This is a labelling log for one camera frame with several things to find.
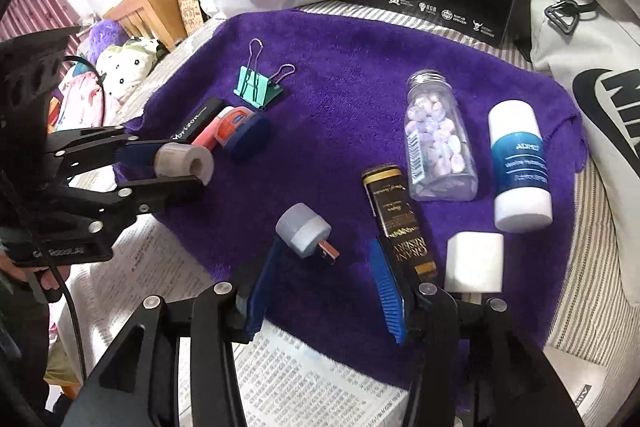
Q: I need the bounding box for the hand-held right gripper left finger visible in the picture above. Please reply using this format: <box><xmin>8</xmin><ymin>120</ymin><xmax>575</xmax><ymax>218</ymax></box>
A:
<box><xmin>70</xmin><ymin>234</ymin><xmax>289</xmax><ymax>427</ymax></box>

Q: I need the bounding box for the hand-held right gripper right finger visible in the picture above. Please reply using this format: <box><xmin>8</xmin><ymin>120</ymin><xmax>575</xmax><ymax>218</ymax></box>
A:
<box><xmin>369</xmin><ymin>237</ymin><xmax>586</xmax><ymax>427</ymax></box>

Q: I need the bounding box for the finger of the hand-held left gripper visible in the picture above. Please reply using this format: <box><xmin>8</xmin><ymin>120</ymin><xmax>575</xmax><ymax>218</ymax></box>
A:
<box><xmin>60</xmin><ymin>174</ymin><xmax>207</xmax><ymax>234</ymax></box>
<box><xmin>42</xmin><ymin>127</ymin><xmax>162</xmax><ymax>181</ymax></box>

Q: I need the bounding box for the white paper roll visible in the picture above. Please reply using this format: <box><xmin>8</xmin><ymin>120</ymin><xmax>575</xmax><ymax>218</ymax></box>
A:
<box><xmin>154</xmin><ymin>143</ymin><xmax>215</xmax><ymax>186</ymax></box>

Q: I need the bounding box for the grey cap USB adapter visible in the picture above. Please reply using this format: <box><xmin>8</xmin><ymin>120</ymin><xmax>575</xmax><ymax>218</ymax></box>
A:
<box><xmin>275</xmin><ymin>203</ymin><xmax>341</xmax><ymax>264</ymax></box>

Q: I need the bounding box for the black tube with white script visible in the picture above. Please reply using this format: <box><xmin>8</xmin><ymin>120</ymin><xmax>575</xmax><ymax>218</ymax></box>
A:
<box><xmin>167</xmin><ymin>97</ymin><xmax>226</xmax><ymax>142</ymax></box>

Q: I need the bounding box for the pink tube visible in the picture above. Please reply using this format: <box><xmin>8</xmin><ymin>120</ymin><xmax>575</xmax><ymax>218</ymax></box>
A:
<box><xmin>192</xmin><ymin>107</ymin><xmax>236</xmax><ymax>150</ymax></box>

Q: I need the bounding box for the black and gold box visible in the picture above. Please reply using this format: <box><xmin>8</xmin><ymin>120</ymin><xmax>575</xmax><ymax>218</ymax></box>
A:
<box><xmin>361</xmin><ymin>163</ymin><xmax>440</xmax><ymax>288</ymax></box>

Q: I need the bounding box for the white cube block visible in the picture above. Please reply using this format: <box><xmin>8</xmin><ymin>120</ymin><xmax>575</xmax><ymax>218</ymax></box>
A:
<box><xmin>445</xmin><ymin>232</ymin><xmax>505</xmax><ymax>295</ymax></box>

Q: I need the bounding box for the jelly jar with blue lid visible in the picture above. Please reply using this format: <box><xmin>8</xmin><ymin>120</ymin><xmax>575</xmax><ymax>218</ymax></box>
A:
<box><xmin>215</xmin><ymin>106</ymin><xmax>271</xmax><ymax>162</ymax></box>

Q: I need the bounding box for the clear bottle of tablets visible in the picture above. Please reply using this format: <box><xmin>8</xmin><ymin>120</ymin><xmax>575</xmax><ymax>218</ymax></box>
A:
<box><xmin>405</xmin><ymin>69</ymin><xmax>479</xmax><ymax>202</ymax></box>

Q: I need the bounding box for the person's left hand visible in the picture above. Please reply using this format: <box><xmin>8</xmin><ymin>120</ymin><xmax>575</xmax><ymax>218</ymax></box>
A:
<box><xmin>0</xmin><ymin>252</ymin><xmax>68</xmax><ymax>304</ymax></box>

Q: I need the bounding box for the pink cushion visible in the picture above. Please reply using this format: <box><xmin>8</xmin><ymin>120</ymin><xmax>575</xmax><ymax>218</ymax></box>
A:
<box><xmin>54</xmin><ymin>71</ymin><xmax>122</xmax><ymax>132</ymax></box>

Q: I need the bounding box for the newspaper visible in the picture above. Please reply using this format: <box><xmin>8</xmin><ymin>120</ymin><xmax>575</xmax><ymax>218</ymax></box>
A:
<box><xmin>65</xmin><ymin>19</ymin><xmax>618</xmax><ymax>427</ymax></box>

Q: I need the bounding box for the white flowered cushion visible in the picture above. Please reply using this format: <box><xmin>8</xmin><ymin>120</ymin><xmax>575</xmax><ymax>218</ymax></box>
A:
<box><xmin>95</xmin><ymin>36</ymin><xmax>162</xmax><ymax>104</ymax></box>

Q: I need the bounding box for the purple fluffy cushion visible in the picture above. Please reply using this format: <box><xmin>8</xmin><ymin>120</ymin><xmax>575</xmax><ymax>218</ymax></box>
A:
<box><xmin>86</xmin><ymin>19</ymin><xmax>130</xmax><ymax>64</ymax></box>

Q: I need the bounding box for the pink striped curtain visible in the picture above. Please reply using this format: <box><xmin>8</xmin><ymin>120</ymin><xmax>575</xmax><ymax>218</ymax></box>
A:
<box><xmin>0</xmin><ymin>0</ymin><xmax>92</xmax><ymax>45</ymax></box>

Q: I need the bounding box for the teal binder clip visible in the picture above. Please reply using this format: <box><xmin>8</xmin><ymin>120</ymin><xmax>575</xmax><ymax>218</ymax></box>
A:
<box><xmin>232</xmin><ymin>38</ymin><xmax>297</xmax><ymax>109</ymax></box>

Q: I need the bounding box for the printed brown box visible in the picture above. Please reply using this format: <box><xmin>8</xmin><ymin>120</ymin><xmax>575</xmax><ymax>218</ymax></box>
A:
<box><xmin>176</xmin><ymin>0</ymin><xmax>210</xmax><ymax>40</ymax></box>

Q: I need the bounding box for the wooden furniture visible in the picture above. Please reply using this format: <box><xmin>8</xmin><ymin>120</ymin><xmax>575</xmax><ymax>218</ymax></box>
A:
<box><xmin>102</xmin><ymin>0</ymin><xmax>190</xmax><ymax>52</ymax></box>

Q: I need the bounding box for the purple towel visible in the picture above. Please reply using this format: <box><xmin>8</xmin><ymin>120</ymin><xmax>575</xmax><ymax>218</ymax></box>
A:
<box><xmin>112</xmin><ymin>9</ymin><xmax>586</xmax><ymax>393</ymax></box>

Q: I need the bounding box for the white and blue bottle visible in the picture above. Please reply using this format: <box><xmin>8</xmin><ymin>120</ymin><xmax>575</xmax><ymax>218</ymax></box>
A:
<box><xmin>487</xmin><ymin>101</ymin><xmax>554</xmax><ymax>234</ymax></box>

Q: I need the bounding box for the grey bag with black logo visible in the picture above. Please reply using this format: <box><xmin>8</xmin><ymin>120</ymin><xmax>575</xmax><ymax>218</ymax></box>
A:
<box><xmin>515</xmin><ymin>0</ymin><xmax>640</xmax><ymax>308</ymax></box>

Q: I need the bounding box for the black cable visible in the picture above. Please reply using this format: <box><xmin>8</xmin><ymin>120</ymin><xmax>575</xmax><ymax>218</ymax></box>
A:
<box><xmin>47</xmin><ymin>252</ymin><xmax>86</xmax><ymax>388</ymax></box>

